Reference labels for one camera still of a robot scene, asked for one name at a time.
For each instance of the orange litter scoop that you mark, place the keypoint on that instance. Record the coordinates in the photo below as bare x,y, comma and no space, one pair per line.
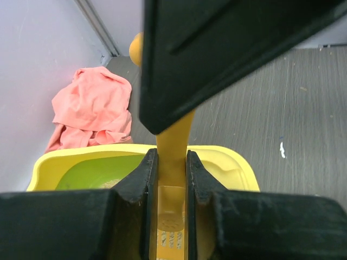
172,153

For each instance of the pink cloth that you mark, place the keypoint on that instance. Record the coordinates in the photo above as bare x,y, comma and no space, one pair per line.
92,110

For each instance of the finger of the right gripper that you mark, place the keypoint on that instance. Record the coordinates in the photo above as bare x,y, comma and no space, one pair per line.
193,50

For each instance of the cat litter sand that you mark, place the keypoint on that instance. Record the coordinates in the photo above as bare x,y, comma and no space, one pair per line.
109,184

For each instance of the yellow green litter box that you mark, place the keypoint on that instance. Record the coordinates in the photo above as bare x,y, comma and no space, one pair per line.
94,167

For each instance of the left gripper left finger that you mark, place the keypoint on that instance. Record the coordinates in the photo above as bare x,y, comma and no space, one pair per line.
115,223

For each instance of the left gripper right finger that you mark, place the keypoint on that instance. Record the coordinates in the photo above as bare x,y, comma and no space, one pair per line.
226,224

